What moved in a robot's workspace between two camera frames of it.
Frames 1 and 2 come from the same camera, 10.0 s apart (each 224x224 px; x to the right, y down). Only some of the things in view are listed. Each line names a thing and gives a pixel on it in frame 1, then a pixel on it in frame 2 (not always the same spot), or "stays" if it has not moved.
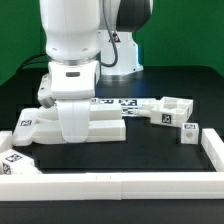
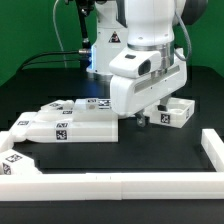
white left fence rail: (6, 140) stays
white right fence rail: (213, 147) stays
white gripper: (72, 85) to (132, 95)
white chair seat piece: (172, 111) stays
